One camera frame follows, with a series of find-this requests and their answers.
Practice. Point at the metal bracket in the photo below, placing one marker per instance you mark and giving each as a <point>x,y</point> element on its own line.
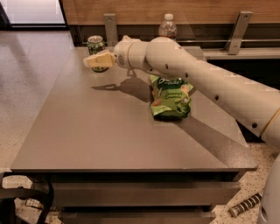
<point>234,43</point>
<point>111,28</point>

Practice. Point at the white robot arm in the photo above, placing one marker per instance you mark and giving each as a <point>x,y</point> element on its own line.
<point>174,72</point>

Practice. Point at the green soda can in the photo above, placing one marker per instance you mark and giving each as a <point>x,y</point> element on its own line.
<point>95,44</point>

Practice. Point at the right metal bracket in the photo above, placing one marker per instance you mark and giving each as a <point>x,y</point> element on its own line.
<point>234,43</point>

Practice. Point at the black chair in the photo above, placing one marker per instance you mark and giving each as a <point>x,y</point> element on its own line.
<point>8,195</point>

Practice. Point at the green snack bag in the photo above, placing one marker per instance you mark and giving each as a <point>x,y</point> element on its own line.
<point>171,98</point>

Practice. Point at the clear plastic water bottle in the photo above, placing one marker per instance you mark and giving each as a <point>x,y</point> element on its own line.
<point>168,28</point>

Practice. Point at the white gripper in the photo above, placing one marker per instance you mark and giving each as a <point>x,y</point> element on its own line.
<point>120,55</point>

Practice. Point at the left metal bracket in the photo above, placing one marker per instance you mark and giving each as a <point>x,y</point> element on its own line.
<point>111,28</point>

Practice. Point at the black and white power strip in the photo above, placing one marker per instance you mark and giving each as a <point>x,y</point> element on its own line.
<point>245,205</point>

